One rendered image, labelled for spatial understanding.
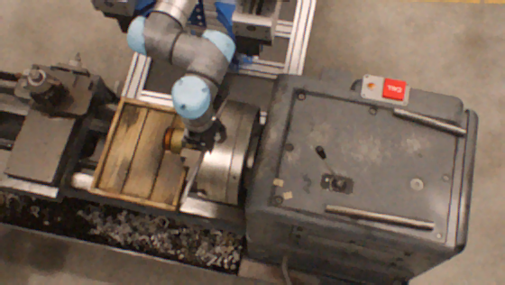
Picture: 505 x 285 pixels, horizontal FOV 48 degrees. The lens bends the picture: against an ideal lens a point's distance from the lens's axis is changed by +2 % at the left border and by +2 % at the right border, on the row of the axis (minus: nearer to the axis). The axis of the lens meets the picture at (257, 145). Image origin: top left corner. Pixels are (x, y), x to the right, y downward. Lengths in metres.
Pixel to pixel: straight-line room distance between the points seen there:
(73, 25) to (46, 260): 1.31
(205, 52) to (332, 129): 0.55
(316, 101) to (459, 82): 1.71
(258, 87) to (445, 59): 1.07
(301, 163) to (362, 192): 0.18
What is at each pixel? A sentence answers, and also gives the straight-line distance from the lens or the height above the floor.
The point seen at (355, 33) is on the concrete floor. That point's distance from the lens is 3.25.
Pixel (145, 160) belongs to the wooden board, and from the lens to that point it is 1.97.
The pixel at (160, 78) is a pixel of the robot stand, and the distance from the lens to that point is 2.87.
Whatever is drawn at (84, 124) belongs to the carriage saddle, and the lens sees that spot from 2.04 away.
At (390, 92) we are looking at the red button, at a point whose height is 1.27.
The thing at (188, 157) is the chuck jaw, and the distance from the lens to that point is 1.71.
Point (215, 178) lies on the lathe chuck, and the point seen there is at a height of 1.18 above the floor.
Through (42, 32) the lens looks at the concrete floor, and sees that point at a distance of 3.42.
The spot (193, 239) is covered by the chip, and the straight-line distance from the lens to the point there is 2.16.
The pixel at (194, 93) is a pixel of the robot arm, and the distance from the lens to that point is 1.11.
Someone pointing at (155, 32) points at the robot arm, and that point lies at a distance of 1.21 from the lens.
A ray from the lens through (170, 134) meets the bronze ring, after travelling 1.74.
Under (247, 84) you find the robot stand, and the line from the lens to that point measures 2.81.
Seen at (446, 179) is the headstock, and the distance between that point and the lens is 1.60.
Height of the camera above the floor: 2.70
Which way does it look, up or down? 69 degrees down
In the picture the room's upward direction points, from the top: 1 degrees counter-clockwise
